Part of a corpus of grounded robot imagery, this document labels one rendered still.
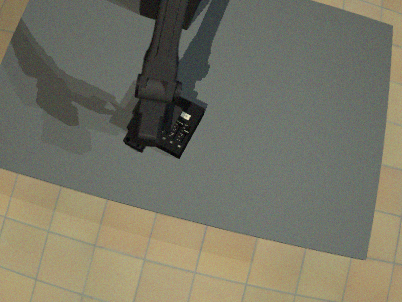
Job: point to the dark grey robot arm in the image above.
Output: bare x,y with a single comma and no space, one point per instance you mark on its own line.
158,81

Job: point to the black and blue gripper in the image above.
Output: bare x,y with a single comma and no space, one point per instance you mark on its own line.
174,113

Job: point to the black lighting desk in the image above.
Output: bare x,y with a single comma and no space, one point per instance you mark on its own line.
175,142

